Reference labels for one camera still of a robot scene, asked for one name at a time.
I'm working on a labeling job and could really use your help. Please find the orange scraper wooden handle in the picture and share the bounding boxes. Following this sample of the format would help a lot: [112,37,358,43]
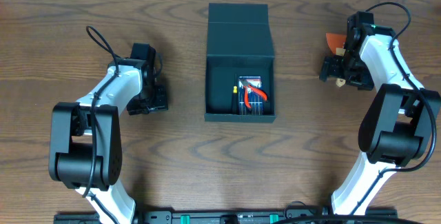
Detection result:
[326,33,347,88]

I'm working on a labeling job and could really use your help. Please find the precision screwdriver set case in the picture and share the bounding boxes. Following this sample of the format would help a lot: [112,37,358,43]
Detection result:
[238,76,267,116]

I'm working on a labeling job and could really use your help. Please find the red handled cutting pliers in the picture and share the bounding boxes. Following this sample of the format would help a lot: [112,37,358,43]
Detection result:
[240,79,269,110]

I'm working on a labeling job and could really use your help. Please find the black yellow screwdriver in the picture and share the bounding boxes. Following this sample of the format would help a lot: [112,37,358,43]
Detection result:
[232,74,238,114]

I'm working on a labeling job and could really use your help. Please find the black gift box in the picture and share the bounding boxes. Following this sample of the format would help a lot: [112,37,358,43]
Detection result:
[205,3,276,123]

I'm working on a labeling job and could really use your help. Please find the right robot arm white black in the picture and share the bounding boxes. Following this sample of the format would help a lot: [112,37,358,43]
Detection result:
[319,11,440,215]

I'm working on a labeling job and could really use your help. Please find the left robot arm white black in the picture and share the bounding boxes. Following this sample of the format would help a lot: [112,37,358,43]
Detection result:
[48,43,168,223]

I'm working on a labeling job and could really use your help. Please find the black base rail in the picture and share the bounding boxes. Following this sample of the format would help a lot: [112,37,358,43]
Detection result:
[53,206,398,224]

